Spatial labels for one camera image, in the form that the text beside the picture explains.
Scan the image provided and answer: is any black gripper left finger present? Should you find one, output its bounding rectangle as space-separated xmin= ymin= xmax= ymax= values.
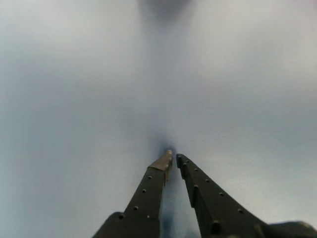
xmin=92 ymin=149 xmax=174 ymax=238

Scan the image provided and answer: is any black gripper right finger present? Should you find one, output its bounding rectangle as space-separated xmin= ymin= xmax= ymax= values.
xmin=175 ymin=153 xmax=270 ymax=238

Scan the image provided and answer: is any dark blue table mat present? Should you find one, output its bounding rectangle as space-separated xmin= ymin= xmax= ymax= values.
xmin=0 ymin=0 xmax=317 ymax=238

